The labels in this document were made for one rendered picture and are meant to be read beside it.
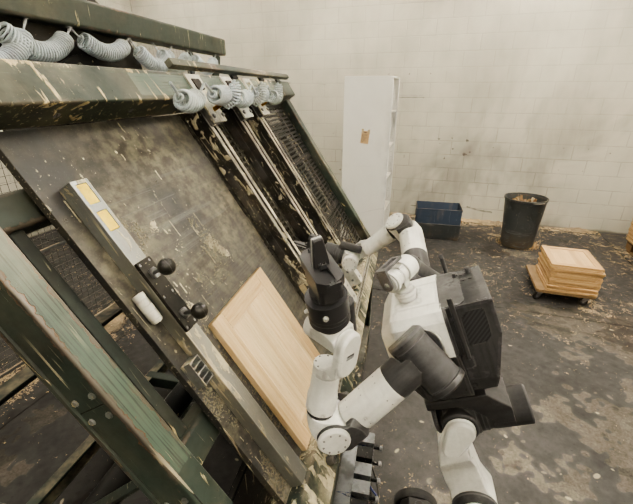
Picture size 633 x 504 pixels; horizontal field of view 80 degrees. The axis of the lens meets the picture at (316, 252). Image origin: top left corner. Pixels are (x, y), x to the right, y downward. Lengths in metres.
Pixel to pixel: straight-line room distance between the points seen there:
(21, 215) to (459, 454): 1.29
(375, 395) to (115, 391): 0.54
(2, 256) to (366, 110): 4.44
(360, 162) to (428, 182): 1.70
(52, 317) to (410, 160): 5.86
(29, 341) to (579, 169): 6.39
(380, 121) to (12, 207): 4.31
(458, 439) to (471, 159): 5.33
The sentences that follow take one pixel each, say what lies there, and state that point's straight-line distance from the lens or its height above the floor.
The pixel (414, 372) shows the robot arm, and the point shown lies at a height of 1.30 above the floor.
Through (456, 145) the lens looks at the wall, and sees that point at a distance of 6.27.
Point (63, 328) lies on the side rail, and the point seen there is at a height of 1.50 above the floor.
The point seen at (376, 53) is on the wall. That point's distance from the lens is 6.34.
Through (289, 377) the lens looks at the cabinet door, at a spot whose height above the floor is 1.03.
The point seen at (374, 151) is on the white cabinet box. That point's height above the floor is 1.20.
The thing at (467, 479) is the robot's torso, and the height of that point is 0.73.
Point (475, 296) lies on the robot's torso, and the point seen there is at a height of 1.41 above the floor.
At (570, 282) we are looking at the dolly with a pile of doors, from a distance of 4.26.
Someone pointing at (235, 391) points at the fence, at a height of 1.18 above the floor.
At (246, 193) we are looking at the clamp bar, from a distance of 1.51.
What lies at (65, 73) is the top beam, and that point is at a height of 1.92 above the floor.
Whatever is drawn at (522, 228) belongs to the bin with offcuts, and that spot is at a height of 0.29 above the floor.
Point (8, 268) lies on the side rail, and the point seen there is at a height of 1.61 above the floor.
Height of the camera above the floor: 1.88
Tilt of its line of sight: 23 degrees down
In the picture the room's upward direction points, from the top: straight up
